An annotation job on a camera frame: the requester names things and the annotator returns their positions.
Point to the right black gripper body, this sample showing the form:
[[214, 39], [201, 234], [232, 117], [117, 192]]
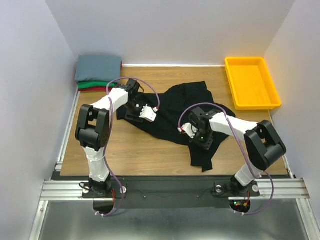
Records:
[[204, 143]]

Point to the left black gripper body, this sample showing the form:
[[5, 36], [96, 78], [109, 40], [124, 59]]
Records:
[[132, 116]]

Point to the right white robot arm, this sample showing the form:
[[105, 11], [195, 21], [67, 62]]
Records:
[[259, 142]]

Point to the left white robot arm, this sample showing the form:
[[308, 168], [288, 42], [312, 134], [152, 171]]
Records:
[[93, 132]]

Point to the folded grey-blue t-shirt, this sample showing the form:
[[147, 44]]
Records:
[[98, 59]]

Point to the folded green t-shirt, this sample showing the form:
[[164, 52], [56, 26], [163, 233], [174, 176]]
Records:
[[91, 84]]

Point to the yellow plastic tray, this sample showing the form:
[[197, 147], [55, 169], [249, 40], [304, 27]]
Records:
[[251, 84]]

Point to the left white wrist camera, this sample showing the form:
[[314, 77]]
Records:
[[148, 113]]

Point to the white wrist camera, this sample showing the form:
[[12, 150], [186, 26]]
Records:
[[188, 129], [148, 113]]

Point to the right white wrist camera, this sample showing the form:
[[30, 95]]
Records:
[[188, 129]]

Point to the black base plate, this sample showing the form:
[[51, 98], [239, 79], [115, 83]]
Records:
[[160, 192]]

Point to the aluminium mounting rail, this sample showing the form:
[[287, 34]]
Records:
[[283, 189]]

